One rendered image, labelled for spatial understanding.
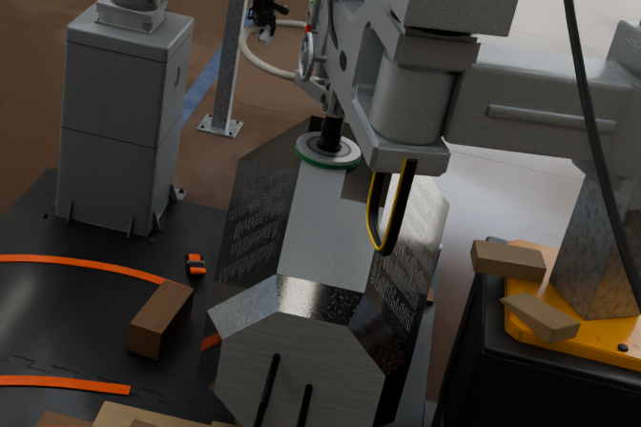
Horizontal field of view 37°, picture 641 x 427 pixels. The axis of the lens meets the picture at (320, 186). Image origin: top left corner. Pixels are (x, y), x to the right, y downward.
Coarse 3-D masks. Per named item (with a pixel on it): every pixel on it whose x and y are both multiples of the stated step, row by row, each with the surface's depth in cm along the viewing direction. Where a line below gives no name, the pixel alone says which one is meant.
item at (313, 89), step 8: (296, 72) 346; (296, 80) 345; (312, 80) 322; (328, 80) 344; (304, 88) 330; (312, 88) 319; (320, 88) 307; (312, 96) 318; (320, 96) 302; (336, 96) 290; (336, 104) 286; (336, 112) 286
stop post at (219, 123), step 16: (240, 0) 469; (240, 16) 473; (224, 32) 478; (224, 48) 482; (224, 64) 485; (224, 80) 489; (224, 96) 493; (224, 112) 498; (208, 128) 500; (224, 128) 501
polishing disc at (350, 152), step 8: (304, 136) 320; (312, 136) 321; (304, 144) 315; (312, 144) 316; (344, 144) 320; (352, 144) 321; (304, 152) 310; (312, 152) 310; (320, 152) 311; (328, 152) 312; (336, 152) 313; (344, 152) 314; (352, 152) 315; (360, 152) 316; (320, 160) 307; (328, 160) 308; (336, 160) 308; (344, 160) 310; (352, 160) 311
